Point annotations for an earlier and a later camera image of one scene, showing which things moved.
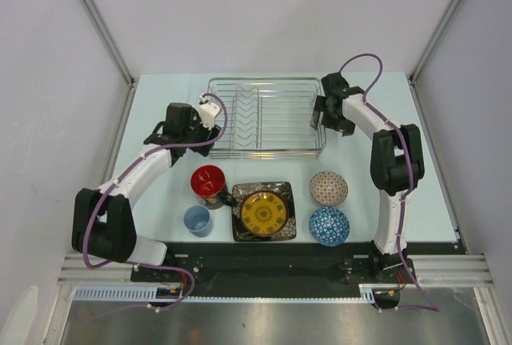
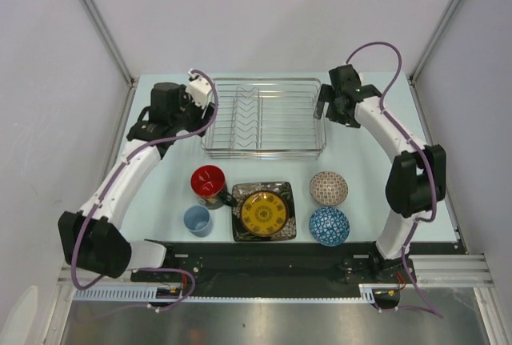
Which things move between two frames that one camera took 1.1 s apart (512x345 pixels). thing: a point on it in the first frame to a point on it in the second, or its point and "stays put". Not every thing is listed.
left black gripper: x=209 y=135 to x=199 y=122
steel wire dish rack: x=268 y=118 stays put
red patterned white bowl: x=329 y=188 stays put
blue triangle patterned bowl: x=329 y=226 stays put
